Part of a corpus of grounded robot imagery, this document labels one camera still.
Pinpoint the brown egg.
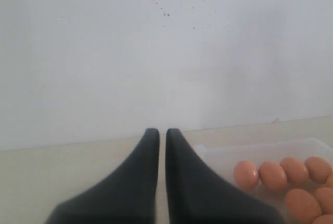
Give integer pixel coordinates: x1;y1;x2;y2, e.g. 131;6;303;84
280;157;310;186
259;161;287;191
234;160;259;190
326;174;333;188
312;214;333;224
304;156;332;184

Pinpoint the brown egg back right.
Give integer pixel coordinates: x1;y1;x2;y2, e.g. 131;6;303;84
304;156;332;184

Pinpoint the brown egg right upper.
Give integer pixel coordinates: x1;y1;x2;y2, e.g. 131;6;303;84
326;174;333;188

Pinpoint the clear plastic tray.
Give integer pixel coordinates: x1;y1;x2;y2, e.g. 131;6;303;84
194;138;332;223

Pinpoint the brown egg back left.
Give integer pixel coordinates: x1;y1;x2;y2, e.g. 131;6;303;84
234;160;259;190

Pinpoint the brown egg middle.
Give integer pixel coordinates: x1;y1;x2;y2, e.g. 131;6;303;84
312;214;333;224

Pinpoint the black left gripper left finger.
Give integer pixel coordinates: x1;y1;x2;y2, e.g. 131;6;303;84
46;128;159;223

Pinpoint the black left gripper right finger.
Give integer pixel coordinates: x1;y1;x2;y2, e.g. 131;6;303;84
165;129;284;223

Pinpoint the brown egg placed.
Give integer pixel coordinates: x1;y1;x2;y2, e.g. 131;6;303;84
314;187;333;214
285;189;322;223

